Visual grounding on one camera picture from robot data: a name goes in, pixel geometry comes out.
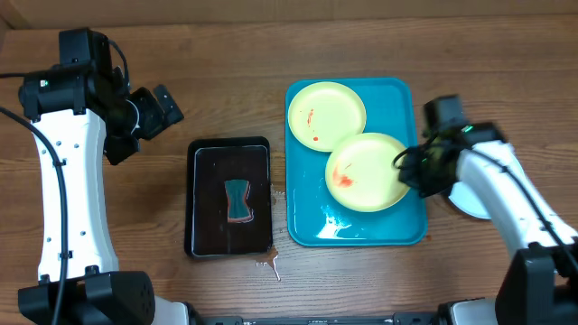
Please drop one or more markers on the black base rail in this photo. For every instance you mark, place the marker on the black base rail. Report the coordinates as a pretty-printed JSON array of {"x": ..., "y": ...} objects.
[{"x": 399, "y": 318}]

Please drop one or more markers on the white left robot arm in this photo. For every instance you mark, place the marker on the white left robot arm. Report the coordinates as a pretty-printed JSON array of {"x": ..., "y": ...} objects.
[{"x": 82, "y": 116}]

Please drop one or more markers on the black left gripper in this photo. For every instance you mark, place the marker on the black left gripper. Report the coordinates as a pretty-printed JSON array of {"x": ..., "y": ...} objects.
[{"x": 154, "y": 121}]

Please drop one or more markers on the black water tray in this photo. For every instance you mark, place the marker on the black water tray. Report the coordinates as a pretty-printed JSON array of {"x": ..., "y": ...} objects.
[{"x": 211, "y": 162}]

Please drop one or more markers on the light blue plate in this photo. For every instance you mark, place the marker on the light blue plate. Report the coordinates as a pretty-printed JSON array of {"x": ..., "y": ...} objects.
[{"x": 464, "y": 199}]

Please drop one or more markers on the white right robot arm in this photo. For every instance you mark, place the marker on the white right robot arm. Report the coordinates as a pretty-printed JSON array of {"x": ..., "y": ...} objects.
[{"x": 540, "y": 286}]

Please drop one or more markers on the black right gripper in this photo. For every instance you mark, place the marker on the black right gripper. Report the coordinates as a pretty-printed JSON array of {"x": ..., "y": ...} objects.
[{"x": 412, "y": 176}]

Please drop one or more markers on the green orange sponge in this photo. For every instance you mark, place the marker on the green orange sponge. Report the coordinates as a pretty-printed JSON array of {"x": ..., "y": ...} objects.
[{"x": 237, "y": 193}]

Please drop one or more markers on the yellow plate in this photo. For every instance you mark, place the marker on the yellow plate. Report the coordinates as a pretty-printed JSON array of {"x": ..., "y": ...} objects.
[
  {"x": 360, "y": 173},
  {"x": 324, "y": 114}
]

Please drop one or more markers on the teal plastic tray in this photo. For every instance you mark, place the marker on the teal plastic tray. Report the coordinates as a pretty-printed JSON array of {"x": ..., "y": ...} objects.
[{"x": 315, "y": 218}]

